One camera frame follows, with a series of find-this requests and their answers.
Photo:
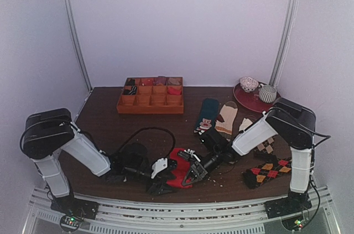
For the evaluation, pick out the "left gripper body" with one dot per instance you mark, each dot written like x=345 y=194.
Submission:
x=157 y=177

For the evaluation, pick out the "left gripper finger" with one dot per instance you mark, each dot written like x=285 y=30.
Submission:
x=159 y=189
x=172 y=164

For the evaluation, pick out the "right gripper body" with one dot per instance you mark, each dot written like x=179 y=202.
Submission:
x=201 y=168

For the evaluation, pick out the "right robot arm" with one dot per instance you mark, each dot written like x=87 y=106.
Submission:
x=293 y=122

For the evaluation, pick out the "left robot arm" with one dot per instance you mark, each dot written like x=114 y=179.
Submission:
x=51 y=131

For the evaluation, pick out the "cream striped sock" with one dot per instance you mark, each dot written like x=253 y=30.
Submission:
x=225 y=119

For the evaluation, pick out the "black red argyle sock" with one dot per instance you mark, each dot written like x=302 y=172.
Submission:
x=272 y=168

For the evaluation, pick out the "green reindeer sock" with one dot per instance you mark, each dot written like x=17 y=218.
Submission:
x=207 y=115

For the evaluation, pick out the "white brown sock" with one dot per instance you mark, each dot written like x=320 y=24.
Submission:
x=246 y=122

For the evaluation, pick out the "wooden divided organizer tray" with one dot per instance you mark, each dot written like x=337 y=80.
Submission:
x=152 y=96

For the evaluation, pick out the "brown argyle sock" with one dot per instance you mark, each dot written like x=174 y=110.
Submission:
x=265 y=147

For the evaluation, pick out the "rolled red sock in tray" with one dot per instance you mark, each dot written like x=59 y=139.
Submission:
x=174 y=90

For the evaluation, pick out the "black white sock in tray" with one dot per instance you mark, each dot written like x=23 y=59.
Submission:
x=131 y=90

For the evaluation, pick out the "red plate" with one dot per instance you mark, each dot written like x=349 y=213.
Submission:
x=250 y=100

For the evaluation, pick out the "patterned white bowl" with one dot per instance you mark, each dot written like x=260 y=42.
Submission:
x=248 y=84

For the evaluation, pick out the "striped grey cup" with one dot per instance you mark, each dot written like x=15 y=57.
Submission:
x=267 y=93

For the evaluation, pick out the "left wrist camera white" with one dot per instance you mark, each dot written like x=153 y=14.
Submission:
x=158 y=166

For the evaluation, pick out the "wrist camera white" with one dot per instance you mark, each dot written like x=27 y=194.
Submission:
x=158 y=166
x=189 y=155

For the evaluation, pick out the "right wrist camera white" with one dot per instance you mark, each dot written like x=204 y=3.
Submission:
x=189 y=155

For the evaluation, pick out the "aluminium table rail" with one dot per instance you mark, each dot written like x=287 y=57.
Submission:
x=119 y=216

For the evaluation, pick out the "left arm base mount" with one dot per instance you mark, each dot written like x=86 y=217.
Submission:
x=75 y=211

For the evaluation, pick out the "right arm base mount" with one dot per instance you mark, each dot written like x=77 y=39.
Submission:
x=290 y=209

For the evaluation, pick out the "right aluminium post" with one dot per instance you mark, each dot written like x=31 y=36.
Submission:
x=284 y=43

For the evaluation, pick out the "aluminium post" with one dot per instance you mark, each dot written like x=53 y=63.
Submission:
x=76 y=44
x=284 y=43

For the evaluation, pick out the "left aluminium post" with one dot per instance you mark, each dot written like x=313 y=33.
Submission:
x=76 y=44

